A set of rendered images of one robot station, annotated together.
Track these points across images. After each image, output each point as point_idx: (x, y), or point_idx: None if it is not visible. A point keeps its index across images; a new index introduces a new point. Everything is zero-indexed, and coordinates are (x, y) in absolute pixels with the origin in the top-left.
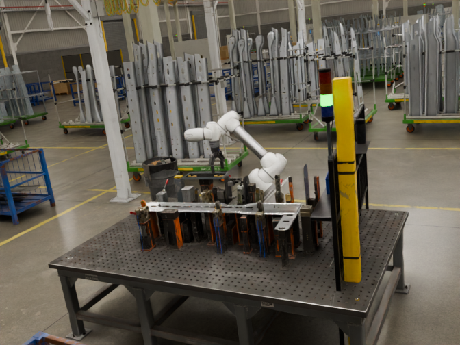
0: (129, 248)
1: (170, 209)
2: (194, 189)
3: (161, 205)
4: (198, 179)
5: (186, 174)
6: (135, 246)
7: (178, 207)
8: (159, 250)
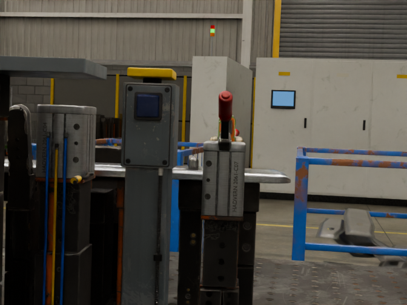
0: (300, 300)
1: (113, 147)
2: (26, 108)
3: (189, 170)
4: (8, 83)
5: (95, 63)
6: (283, 303)
7: (99, 164)
8: (171, 292)
